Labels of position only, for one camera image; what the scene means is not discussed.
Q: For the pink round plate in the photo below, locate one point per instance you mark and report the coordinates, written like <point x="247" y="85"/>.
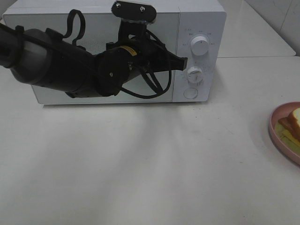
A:
<point x="278" y="113"/>

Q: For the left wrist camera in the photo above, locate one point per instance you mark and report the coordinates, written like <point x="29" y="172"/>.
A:
<point x="134" y="18"/>

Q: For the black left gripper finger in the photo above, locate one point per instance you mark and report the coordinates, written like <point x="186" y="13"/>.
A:
<point x="167" y="61"/>

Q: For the white microwave knob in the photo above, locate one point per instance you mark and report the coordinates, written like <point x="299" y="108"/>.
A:
<point x="199" y="45"/>
<point x="194" y="75"/>

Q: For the white bread sandwich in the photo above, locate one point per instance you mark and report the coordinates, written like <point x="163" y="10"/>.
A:
<point x="288" y="130"/>

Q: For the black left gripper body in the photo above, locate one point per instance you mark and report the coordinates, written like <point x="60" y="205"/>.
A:
<point x="143" y="52"/>

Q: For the white microwave oven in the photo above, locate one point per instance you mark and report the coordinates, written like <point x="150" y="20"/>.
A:
<point x="196" y="17"/>

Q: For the round door release button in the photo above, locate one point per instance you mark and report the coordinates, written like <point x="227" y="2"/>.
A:
<point x="190" y="93"/>

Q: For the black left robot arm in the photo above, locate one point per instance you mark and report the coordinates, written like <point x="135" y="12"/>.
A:
<point x="44" y="59"/>

